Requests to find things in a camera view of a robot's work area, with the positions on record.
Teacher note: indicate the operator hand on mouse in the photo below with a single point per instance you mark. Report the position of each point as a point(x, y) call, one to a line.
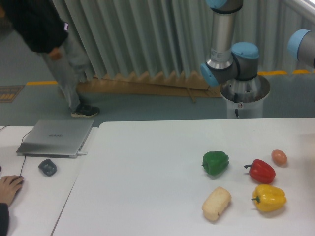
point(7, 189)

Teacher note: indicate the yellow bell pepper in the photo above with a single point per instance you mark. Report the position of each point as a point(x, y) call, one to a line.
point(268, 198)

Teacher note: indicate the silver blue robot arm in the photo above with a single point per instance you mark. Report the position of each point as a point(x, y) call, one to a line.
point(240, 60)

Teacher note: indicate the operator black sleeve forearm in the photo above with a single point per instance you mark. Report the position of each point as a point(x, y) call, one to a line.
point(4, 219)

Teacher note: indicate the green bell pepper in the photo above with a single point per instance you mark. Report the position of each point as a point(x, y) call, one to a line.
point(214, 162)

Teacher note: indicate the red bell pepper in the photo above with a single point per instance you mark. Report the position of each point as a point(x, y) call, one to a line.
point(261, 171)

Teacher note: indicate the small black plastic tray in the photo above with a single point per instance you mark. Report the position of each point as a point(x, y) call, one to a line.
point(48, 167)

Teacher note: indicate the silver closed laptop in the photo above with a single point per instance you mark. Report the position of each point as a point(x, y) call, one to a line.
point(56, 138)

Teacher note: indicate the walking person in black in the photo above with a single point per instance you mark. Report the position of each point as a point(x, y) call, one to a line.
point(45, 33)

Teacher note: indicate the grey folding curtain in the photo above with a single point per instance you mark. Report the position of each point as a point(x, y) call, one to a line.
point(137, 36)

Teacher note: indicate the flat brown cardboard sheet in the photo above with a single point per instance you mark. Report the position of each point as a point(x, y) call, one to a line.
point(193, 86)

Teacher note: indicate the beige bread loaf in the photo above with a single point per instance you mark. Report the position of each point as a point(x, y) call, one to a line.
point(216, 203)

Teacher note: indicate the brown egg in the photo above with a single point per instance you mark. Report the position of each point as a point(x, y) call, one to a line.
point(279, 157)

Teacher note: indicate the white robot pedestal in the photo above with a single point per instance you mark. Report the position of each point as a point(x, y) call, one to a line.
point(245, 99)

